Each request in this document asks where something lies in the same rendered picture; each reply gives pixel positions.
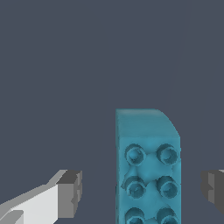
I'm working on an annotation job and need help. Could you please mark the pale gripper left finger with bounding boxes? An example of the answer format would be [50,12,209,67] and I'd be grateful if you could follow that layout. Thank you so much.
[0,169,83,224]

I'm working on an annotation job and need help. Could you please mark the teal studded building brick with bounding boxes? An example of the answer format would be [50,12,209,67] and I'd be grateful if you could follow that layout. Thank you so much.
[115,108,182,224]

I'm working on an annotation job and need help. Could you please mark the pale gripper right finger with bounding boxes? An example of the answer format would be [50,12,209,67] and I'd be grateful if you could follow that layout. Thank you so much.
[199,169,224,216]

